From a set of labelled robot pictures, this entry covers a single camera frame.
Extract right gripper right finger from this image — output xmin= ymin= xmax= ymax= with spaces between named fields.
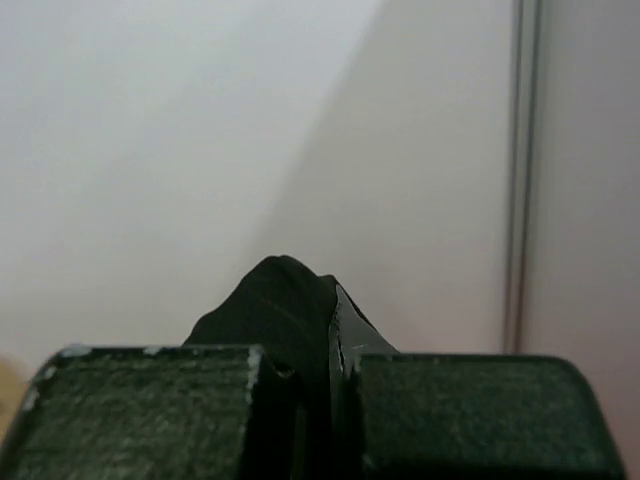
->
xmin=328 ymin=289 xmax=626 ymax=479

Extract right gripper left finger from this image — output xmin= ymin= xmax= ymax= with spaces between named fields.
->
xmin=1 ymin=345 xmax=300 ymax=480

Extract black shorts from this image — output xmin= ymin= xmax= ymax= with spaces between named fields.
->
xmin=185 ymin=255 xmax=397 ymax=479

